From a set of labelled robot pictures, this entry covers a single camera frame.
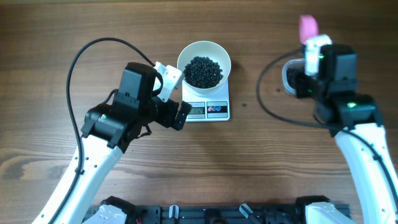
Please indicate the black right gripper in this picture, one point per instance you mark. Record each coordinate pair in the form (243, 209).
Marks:
(301, 84)

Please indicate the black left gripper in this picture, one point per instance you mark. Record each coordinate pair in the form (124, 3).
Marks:
(173, 115)

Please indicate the pink scoop with blue handle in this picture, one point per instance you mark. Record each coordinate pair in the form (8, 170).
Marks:
(308, 28)

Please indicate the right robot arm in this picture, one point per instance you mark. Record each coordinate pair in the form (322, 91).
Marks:
(355, 123)

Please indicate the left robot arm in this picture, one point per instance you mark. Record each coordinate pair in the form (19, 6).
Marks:
(103, 140)

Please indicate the black beans in bowl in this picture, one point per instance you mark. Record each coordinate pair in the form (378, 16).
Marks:
(203, 73)

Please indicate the white plastic bowl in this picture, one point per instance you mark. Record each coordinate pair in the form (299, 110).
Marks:
(208, 49)

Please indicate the white digital kitchen scale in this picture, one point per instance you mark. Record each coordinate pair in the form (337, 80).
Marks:
(207, 105)

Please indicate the clear container of black beans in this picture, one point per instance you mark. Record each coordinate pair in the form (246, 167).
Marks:
(289, 72)

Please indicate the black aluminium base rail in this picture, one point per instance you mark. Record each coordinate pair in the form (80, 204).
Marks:
(270, 213)

